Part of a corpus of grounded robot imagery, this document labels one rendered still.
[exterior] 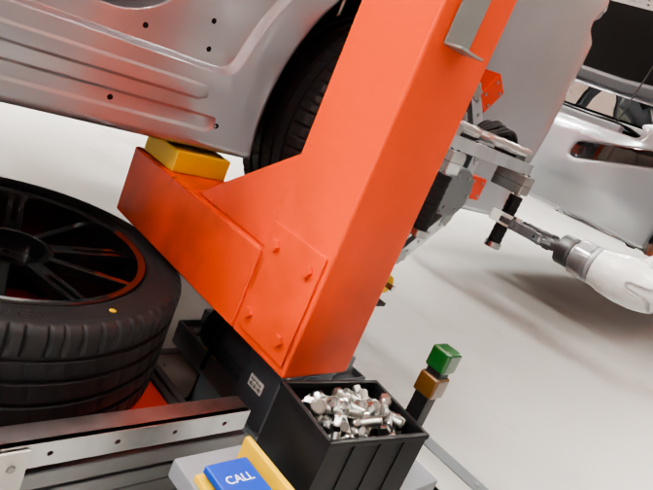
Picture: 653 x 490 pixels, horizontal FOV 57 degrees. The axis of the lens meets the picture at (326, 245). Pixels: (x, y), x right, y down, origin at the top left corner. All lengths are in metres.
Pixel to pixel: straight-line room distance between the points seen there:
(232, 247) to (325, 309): 0.24
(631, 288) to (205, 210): 0.91
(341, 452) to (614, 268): 0.82
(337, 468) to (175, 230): 0.62
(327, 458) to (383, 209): 0.38
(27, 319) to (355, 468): 0.53
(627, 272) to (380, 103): 0.76
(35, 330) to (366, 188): 0.53
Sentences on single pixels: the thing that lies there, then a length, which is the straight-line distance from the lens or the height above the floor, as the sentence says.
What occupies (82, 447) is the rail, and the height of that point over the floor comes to 0.37.
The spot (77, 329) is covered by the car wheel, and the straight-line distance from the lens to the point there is 1.01.
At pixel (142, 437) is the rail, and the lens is 1.05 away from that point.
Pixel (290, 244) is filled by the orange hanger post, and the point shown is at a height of 0.72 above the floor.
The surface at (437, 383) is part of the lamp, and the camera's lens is 1.04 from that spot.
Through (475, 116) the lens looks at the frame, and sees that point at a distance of 1.71.
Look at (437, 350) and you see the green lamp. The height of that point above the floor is 0.65.
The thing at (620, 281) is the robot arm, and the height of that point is 0.83.
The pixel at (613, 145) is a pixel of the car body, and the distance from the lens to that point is 3.97.
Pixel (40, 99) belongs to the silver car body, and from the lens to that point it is 1.19.
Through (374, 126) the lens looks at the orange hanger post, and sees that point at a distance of 0.91.
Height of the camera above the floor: 1.00
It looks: 15 degrees down
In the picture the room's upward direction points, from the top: 23 degrees clockwise
